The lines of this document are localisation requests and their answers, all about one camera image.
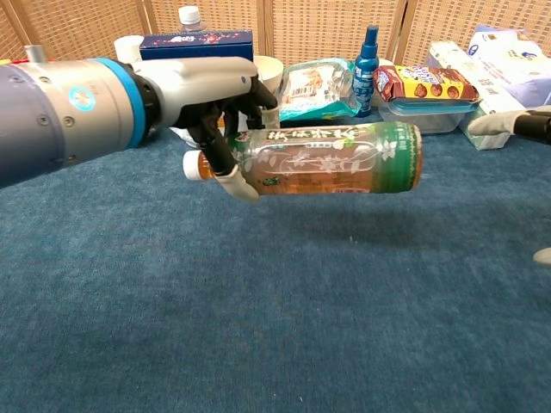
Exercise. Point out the blue spray bottle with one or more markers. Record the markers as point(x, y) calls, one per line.
point(365, 77)

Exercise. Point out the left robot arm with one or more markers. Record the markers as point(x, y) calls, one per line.
point(64, 116)

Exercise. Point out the large white blue tissue pack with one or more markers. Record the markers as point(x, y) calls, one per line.
point(512, 56)

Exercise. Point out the brown chocolate cookie pack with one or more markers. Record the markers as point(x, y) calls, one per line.
point(430, 84)

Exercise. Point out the clear water bottle white cap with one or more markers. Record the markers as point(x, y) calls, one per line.
point(189, 19)

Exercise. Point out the pale green tissue pack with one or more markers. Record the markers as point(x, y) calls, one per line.
point(488, 142)

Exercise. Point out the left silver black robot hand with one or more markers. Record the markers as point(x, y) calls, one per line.
point(193, 86)

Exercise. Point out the clear container blue lid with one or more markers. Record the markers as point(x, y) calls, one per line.
point(426, 116)

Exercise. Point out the blue table cloth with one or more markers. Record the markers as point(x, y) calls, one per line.
point(275, 292)

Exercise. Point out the stack of white paper cups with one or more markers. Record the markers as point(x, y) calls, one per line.
point(127, 47)

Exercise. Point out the clear teal snack bag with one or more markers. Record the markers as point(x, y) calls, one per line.
point(314, 92)

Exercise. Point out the green tea bottle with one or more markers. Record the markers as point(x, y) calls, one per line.
point(327, 159)

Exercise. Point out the long navy blue box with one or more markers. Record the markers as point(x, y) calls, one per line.
point(193, 47)

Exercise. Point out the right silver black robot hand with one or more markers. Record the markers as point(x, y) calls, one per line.
point(495, 125)

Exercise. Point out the woven rattan folding screen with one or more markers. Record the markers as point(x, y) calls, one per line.
point(323, 30)

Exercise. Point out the long white carton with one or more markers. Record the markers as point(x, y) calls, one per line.
point(473, 73)

